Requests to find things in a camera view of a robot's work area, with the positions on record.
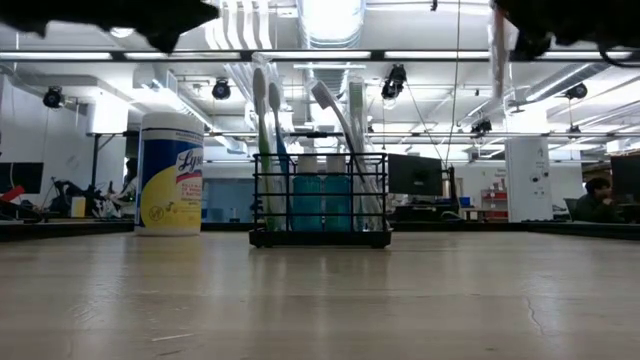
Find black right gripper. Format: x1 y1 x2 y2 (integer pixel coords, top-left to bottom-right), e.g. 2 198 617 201
492 0 640 62

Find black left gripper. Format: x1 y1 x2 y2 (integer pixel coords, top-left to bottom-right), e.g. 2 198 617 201
0 0 220 54

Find toothbrushes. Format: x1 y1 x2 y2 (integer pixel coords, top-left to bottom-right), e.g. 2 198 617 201
310 79 384 231

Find small blue mouthwash bottle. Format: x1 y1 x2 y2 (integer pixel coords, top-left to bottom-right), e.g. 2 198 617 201
322 154 353 232
292 154 323 232

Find black ceiling spotlight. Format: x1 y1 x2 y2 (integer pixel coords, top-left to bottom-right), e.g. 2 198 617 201
469 118 494 137
564 82 590 101
42 85 65 110
380 63 409 101
211 77 232 101

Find Lysol wipes canister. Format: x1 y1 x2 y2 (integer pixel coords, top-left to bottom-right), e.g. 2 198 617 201
134 111 205 238

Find red shelf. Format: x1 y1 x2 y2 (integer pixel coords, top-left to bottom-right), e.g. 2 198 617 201
479 188 509 221

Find black monitor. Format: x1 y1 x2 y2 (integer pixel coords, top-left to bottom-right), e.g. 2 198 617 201
609 154 640 204
0 162 45 195
387 153 445 197

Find seated person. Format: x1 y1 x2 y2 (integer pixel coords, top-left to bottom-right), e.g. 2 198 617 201
572 177 624 225

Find red object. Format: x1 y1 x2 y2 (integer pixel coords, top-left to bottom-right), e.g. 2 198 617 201
0 184 25 204

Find black wire caddy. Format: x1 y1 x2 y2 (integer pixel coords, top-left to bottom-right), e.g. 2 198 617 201
248 151 393 250

